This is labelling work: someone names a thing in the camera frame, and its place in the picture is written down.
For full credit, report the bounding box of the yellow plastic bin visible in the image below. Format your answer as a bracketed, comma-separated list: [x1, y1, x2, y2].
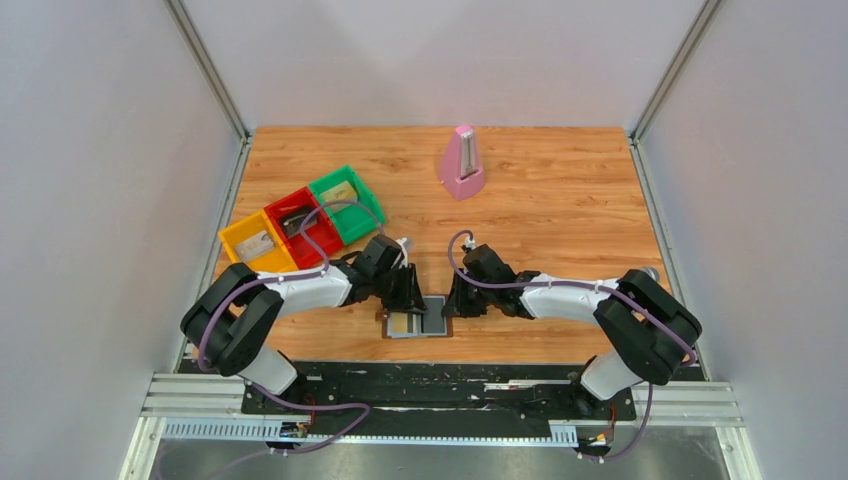
[218, 210, 298, 272]

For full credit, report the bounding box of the brown leather card holder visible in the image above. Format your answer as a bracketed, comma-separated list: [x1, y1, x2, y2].
[377, 295, 453, 339]

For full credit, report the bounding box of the green plastic bin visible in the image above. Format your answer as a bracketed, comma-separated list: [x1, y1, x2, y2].
[308, 165, 386, 245]

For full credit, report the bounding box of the black card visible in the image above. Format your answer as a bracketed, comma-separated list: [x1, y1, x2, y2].
[278, 206, 317, 238]

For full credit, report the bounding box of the black microphone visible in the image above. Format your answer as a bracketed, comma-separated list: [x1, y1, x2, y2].
[639, 266, 661, 284]

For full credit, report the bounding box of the gold card in green bin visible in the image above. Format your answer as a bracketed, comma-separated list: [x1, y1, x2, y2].
[320, 181, 358, 213]

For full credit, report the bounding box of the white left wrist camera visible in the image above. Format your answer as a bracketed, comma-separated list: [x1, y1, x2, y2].
[396, 237, 413, 267]

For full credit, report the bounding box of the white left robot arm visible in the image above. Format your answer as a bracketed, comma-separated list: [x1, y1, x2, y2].
[180, 234, 427, 395]

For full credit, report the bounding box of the pink metronome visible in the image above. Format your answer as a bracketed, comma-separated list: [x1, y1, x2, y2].
[437, 124, 485, 201]

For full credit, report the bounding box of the red plastic bin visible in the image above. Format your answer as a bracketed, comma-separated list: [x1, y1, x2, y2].
[264, 187, 344, 269]

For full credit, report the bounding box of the black mounting rail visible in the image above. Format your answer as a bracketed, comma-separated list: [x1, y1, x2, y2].
[142, 360, 637, 448]

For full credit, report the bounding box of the silver card in yellow bin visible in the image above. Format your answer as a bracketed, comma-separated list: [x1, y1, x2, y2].
[234, 230, 275, 263]

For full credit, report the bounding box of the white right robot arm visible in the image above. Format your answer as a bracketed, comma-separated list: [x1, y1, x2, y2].
[442, 240, 703, 403]

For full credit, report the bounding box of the gold striped card in holder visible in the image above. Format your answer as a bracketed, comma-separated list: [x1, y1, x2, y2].
[387, 312, 418, 338]

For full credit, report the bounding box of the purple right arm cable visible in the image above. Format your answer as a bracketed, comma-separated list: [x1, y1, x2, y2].
[447, 229, 698, 463]

